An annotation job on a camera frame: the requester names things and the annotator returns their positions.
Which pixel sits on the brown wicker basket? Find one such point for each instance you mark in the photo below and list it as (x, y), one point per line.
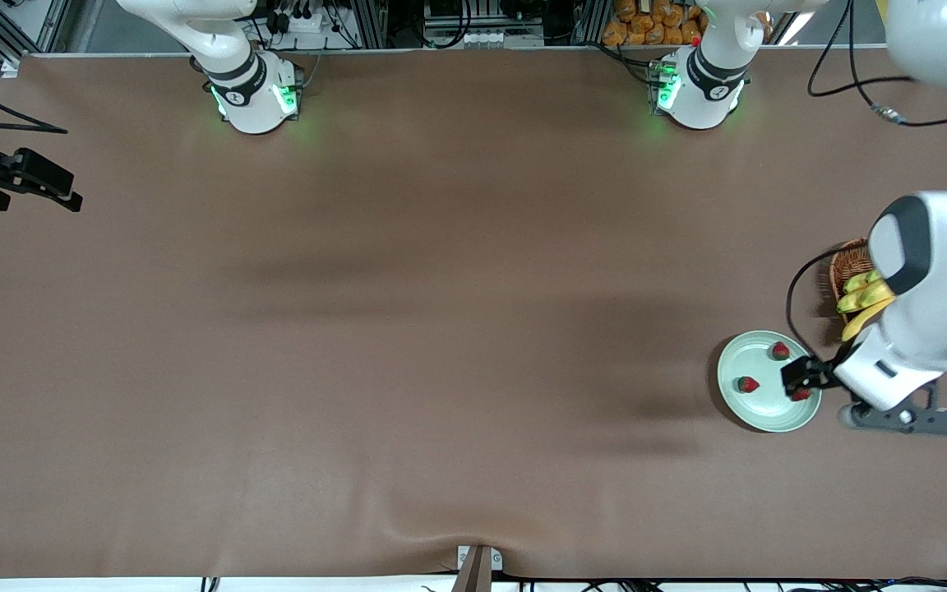
(847, 259)

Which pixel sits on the orange bread rolls pile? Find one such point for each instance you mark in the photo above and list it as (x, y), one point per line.
(654, 25)

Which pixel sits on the red strawberry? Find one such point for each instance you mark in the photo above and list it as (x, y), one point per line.
(800, 396)
(780, 351)
(747, 384)

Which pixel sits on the white connector block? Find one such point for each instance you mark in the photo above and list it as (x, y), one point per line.
(486, 39)

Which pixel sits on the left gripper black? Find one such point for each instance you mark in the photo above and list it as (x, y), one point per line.
(822, 374)

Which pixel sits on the aluminium frame post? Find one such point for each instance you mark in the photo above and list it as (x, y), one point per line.
(368, 20)
(593, 20)

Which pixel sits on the grey metal clamp bracket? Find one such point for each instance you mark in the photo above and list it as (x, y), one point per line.
(478, 567)

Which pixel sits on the pale green round plate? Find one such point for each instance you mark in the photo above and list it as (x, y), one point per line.
(761, 411)

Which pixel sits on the white power strip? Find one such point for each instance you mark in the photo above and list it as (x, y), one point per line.
(313, 20)

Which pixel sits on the small yellow green banana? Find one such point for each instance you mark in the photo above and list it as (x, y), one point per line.
(856, 282)

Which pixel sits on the brown table cover mat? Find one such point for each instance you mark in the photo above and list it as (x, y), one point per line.
(441, 370)

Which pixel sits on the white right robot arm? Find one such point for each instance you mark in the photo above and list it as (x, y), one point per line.
(251, 107)

